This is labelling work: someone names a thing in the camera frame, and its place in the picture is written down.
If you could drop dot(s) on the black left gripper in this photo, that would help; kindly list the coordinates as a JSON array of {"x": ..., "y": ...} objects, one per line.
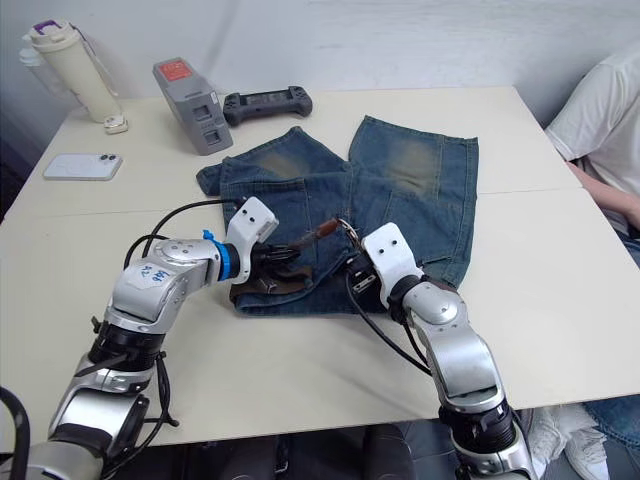
[{"x": 260, "y": 256}]

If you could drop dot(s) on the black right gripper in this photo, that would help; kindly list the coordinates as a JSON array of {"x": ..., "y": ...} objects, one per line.
[{"x": 361, "y": 280}]

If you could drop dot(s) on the brown braided belt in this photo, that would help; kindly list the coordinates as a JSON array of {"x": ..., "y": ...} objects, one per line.
[{"x": 272, "y": 288}]

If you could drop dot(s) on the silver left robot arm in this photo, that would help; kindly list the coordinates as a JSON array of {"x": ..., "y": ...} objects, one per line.
[{"x": 150, "y": 292}]

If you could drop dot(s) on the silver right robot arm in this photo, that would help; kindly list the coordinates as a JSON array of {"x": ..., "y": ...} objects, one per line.
[{"x": 457, "y": 345}]

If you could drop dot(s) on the person's bare forearm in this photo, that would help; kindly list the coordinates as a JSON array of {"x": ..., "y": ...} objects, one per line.
[{"x": 607, "y": 197}]

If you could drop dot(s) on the blue denim shorts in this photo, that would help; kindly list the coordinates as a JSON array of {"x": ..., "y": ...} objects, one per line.
[{"x": 400, "y": 210}]

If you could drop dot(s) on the black game controller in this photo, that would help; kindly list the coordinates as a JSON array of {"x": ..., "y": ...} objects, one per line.
[{"x": 267, "y": 105}]

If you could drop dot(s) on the grey battery with red label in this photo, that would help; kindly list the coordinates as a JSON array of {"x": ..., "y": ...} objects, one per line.
[{"x": 197, "y": 107}]

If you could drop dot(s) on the dark rounded shape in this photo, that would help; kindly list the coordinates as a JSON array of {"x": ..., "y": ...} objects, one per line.
[{"x": 325, "y": 455}]

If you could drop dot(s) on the small white earbuds case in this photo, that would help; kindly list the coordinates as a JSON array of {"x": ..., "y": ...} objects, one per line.
[{"x": 116, "y": 125}]

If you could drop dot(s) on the white smartphone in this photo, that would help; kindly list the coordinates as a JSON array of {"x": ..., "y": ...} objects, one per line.
[{"x": 82, "y": 166}]

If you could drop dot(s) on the cream bottle with purple lid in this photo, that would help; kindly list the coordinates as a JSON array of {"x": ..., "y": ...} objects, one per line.
[{"x": 80, "y": 75}]

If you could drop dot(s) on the person in white t-shirt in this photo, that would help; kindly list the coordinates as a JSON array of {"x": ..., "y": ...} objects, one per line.
[{"x": 600, "y": 115}]

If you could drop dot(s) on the person's blue jeans leg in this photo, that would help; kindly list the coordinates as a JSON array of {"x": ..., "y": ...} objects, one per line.
[{"x": 622, "y": 415}]

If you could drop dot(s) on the white shoe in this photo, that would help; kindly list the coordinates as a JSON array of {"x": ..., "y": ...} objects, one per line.
[{"x": 590, "y": 460}]

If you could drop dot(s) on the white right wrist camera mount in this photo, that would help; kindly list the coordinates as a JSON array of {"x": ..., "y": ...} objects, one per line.
[{"x": 390, "y": 255}]

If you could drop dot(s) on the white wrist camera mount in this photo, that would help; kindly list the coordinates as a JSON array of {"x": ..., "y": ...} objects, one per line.
[
  {"x": 390, "y": 255},
  {"x": 251, "y": 216}
]

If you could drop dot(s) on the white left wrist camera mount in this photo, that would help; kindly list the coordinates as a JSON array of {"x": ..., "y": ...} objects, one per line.
[{"x": 251, "y": 216}]

